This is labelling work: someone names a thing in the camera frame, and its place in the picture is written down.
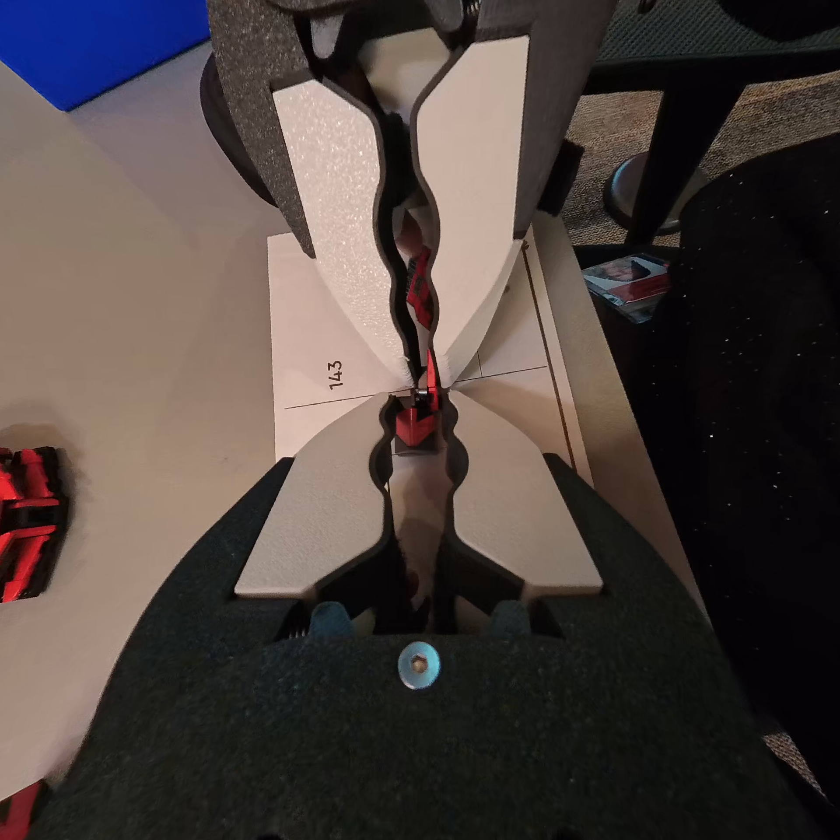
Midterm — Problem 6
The red and blue printed box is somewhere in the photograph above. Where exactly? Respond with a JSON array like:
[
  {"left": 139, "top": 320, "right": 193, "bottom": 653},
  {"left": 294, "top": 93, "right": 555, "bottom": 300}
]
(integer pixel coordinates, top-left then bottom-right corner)
[{"left": 581, "top": 252, "right": 672, "bottom": 325}]

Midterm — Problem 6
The person's right hand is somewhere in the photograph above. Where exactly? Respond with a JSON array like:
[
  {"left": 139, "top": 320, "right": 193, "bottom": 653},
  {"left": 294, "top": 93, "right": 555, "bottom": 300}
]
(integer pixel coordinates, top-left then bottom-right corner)
[{"left": 394, "top": 203, "right": 434, "bottom": 263}]

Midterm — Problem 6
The black mesh office chair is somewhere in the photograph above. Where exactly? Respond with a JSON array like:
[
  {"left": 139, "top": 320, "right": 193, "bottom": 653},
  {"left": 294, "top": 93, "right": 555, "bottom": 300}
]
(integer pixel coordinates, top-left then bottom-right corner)
[{"left": 577, "top": 0, "right": 840, "bottom": 247}]

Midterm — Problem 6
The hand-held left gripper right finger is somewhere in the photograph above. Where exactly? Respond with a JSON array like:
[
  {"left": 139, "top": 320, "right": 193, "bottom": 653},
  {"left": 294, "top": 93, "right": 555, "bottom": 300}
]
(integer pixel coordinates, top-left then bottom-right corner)
[{"left": 441, "top": 391, "right": 605, "bottom": 601}]

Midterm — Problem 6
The black egg-crate foam pad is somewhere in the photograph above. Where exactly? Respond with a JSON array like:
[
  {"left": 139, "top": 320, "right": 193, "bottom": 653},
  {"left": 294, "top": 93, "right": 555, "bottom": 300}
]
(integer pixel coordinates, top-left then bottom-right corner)
[{"left": 199, "top": 51, "right": 280, "bottom": 206}]

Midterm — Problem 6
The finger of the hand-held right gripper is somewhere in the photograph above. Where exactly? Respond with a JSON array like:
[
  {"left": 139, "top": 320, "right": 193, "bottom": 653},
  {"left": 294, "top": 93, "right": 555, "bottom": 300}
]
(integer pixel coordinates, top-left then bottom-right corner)
[
  {"left": 410, "top": 33, "right": 531, "bottom": 391},
  {"left": 271, "top": 73, "right": 424, "bottom": 391}
]

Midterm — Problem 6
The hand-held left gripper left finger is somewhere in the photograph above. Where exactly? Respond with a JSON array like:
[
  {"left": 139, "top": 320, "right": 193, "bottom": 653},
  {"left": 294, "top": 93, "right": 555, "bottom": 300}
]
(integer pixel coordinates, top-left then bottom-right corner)
[{"left": 234, "top": 392, "right": 396, "bottom": 618}]

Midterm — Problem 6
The lego instruction booklet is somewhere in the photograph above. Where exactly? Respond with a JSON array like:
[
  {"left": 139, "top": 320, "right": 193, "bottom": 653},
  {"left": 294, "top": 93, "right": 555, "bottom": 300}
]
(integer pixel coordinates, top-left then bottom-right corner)
[{"left": 266, "top": 210, "right": 595, "bottom": 565}]

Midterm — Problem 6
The small red black lego subassembly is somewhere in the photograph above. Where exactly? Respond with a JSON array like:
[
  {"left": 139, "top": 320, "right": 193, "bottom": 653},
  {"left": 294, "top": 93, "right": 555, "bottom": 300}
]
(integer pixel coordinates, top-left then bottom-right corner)
[{"left": 392, "top": 387, "right": 442, "bottom": 457}]

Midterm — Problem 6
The round grey chair foot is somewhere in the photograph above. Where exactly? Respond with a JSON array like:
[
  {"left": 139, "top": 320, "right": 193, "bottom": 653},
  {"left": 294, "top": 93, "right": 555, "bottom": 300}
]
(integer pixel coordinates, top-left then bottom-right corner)
[{"left": 604, "top": 153, "right": 710, "bottom": 232}]

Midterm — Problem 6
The blue plastic storage bin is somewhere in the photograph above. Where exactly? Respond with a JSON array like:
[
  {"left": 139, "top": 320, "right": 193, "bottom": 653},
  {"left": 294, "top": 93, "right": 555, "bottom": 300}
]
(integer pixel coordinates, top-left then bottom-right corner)
[{"left": 0, "top": 0, "right": 212, "bottom": 112}]

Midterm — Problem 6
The red lego sports car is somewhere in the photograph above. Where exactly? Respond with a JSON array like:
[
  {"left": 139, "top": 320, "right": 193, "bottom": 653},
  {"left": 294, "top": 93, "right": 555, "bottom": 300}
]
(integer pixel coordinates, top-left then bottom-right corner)
[{"left": 0, "top": 445, "right": 72, "bottom": 603}]

